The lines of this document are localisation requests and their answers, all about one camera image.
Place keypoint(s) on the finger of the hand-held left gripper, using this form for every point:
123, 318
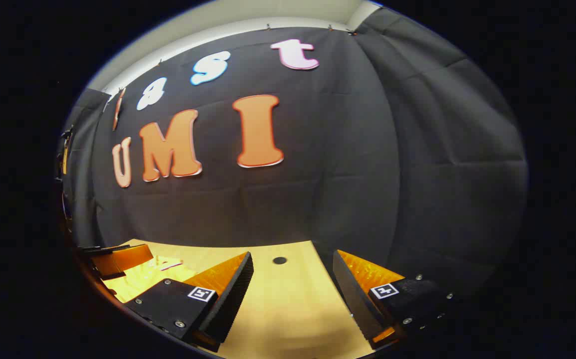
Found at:
118, 262

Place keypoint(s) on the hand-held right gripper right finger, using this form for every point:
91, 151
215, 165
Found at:
357, 304

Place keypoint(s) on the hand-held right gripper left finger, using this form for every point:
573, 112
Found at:
228, 304

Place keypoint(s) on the orange T-shirt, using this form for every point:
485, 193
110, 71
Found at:
143, 281

